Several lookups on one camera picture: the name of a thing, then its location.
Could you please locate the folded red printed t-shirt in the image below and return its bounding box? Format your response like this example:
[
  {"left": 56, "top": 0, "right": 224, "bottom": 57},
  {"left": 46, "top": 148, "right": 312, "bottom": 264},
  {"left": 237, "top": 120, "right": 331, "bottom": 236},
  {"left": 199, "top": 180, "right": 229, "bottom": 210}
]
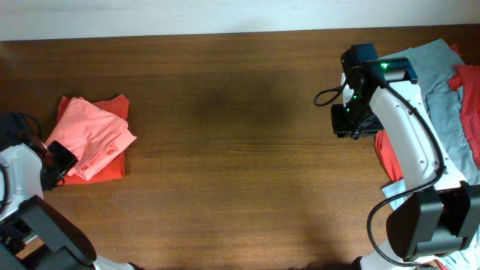
[{"left": 64, "top": 94, "right": 130, "bottom": 185}]

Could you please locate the grey t-shirt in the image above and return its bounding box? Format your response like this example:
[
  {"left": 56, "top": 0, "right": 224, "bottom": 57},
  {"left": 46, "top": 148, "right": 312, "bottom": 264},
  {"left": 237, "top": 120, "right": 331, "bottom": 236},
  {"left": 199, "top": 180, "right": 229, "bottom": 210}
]
[{"left": 380, "top": 38, "right": 480, "bottom": 270}]

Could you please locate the pink printed t-shirt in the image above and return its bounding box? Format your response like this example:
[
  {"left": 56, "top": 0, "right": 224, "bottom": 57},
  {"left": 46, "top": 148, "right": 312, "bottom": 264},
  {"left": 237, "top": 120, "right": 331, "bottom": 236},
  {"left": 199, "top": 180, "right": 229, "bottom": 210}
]
[{"left": 45, "top": 97, "right": 136, "bottom": 181}]

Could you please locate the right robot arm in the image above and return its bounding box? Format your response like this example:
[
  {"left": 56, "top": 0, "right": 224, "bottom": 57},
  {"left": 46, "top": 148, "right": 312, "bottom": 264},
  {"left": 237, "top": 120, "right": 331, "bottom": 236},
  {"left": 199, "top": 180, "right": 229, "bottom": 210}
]
[{"left": 331, "top": 40, "right": 479, "bottom": 269}]

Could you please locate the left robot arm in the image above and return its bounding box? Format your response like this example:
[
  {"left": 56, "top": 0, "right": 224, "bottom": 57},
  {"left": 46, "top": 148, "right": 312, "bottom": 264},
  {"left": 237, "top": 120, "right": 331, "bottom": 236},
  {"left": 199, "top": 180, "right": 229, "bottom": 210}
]
[{"left": 1, "top": 112, "right": 141, "bottom": 270}]

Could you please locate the red garment under grey shirt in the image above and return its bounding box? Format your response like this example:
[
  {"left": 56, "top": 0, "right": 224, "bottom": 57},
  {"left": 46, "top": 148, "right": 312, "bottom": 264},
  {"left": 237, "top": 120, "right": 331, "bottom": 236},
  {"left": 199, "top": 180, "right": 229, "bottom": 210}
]
[{"left": 373, "top": 43, "right": 480, "bottom": 183}]

